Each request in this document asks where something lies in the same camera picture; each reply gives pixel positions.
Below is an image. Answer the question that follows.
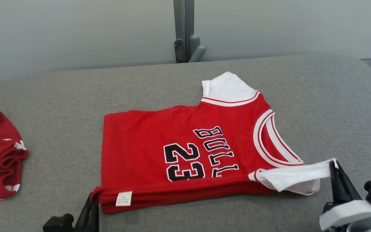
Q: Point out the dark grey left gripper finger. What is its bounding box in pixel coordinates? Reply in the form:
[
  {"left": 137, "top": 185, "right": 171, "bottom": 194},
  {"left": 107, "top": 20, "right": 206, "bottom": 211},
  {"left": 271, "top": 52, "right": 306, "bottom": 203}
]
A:
[
  {"left": 89, "top": 195, "right": 100, "bottom": 232},
  {"left": 74, "top": 193, "right": 93, "bottom": 232}
]

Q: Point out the red basketball jersey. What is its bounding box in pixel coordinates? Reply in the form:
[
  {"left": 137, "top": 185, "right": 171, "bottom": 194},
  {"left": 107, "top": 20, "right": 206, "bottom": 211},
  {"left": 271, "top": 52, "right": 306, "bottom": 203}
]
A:
[{"left": 90, "top": 72, "right": 338, "bottom": 215}]

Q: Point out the grey door hinge bracket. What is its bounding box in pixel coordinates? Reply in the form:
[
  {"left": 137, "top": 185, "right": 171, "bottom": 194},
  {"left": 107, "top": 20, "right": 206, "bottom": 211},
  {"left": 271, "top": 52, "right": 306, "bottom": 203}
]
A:
[{"left": 174, "top": 35, "right": 207, "bottom": 63}]

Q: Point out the grey metal post with hinge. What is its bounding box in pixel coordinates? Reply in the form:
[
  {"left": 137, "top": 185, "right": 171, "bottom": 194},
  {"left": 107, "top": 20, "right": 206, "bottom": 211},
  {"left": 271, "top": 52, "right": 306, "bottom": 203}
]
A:
[{"left": 173, "top": 0, "right": 195, "bottom": 63}]

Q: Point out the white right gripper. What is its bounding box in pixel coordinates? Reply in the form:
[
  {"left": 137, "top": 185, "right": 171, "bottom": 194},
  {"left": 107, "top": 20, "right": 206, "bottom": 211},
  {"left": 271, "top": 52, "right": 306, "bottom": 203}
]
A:
[{"left": 319, "top": 160, "right": 371, "bottom": 232}]

